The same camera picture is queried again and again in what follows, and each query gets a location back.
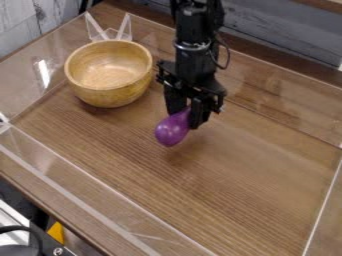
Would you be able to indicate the brown wooden bowl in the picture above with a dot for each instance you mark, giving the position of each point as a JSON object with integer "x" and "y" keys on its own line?
{"x": 109, "y": 72}

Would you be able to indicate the purple toy eggplant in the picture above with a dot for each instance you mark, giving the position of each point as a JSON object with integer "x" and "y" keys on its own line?
{"x": 172, "y": 128}

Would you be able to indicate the black device with yellow sticker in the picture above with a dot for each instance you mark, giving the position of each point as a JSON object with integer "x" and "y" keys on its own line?
{"x": 46, "y": 241}

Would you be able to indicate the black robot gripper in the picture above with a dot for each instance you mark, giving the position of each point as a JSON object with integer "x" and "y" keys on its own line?
{"x": 188, "y": 80}

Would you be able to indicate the clear acrylic tray wall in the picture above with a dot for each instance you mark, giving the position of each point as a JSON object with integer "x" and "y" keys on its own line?
{"x": 248, "y": 186}

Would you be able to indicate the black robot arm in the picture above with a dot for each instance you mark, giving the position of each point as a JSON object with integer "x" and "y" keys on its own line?
{"x": 199, "y": 19}

